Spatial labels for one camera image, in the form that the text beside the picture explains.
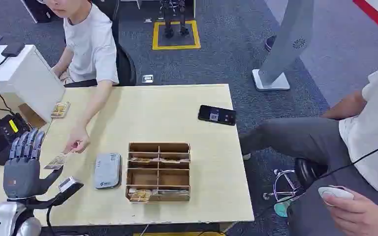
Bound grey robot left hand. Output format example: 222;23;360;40
2;128;64;200

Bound printed card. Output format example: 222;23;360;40
43;152;68;171

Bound white oval remote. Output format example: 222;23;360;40
317;185;355;207

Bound black desktop printer device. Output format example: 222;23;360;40
0;113;31;166

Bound brown cardboard box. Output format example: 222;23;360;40
18;103;48;129

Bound person's hand across desk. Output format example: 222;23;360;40
63;125;91;154

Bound stack of printed cards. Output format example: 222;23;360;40
51;101;71;119

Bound grey flat card reader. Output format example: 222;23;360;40
94;152;122;190

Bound white side cabinet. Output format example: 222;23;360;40
0;44;66;123

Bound card pile in box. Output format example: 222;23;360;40
127;188;153;203

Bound row of cards in box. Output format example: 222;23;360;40
128;157;190;164

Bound black power bank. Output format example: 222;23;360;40
1;42;26;58

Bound wooden divided card box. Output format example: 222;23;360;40
126;142;191;204

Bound person seated across desk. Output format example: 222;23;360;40
35;0;120;154

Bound yellow floor tape square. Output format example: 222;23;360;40
152;20;201;51

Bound black smartphone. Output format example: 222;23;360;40
197;104;237;126

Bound black robot legs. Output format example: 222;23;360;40
158;0;190;39

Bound chrome chair base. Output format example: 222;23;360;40
262;169;306;201

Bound black shoe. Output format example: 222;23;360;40
264;35;277;52

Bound person's hand holding remote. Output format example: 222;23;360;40
322;186;378;236

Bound person seated beside desk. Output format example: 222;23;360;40
239;59;378;236

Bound grey post with white base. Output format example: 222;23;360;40
252;0;316;91

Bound thin black cable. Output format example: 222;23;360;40
254;138;378;219

